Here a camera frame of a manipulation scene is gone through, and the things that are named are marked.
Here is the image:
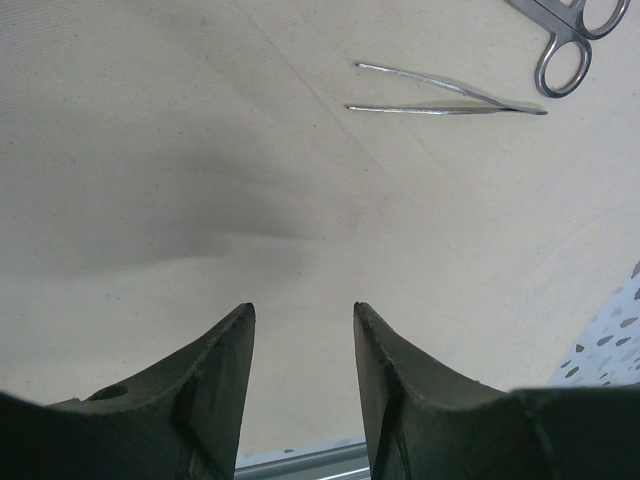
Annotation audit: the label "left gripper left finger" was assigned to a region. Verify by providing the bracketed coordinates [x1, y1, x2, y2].
[1, 303, 256, 479]

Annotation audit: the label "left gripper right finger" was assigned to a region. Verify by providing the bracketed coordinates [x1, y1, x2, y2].
[353, 303, 639, 479]

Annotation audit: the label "steel tweezers bottom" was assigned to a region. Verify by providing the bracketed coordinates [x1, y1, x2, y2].
[344, 61, 548, 116]

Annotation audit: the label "steel surgical scissors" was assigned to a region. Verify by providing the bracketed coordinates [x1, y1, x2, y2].
[506, 0, 631, 99]

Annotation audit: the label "beige cloth mat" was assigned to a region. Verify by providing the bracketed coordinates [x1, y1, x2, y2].
[1, 1, 639, 454]

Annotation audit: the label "aluminium rail frame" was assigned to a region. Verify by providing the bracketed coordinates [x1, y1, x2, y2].
[234, 442, 371, 479]

